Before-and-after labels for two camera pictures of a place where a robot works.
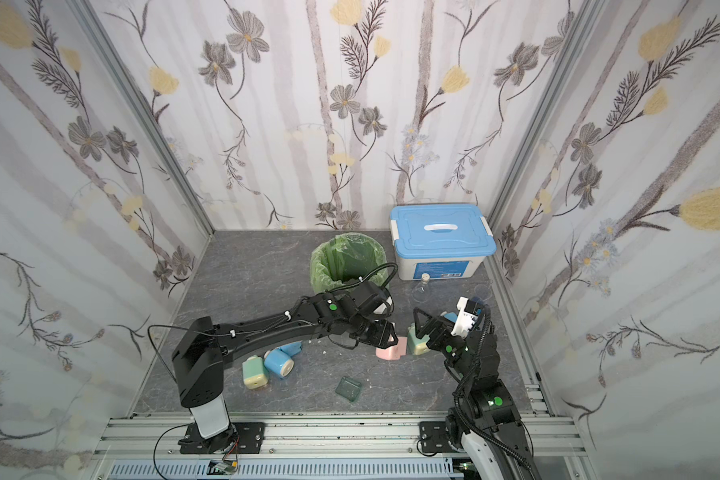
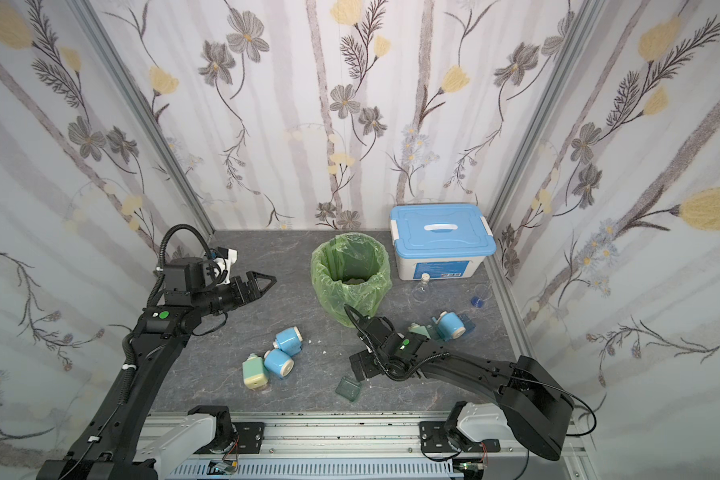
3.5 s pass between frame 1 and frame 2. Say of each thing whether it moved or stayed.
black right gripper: moved
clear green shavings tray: stayed
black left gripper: moved
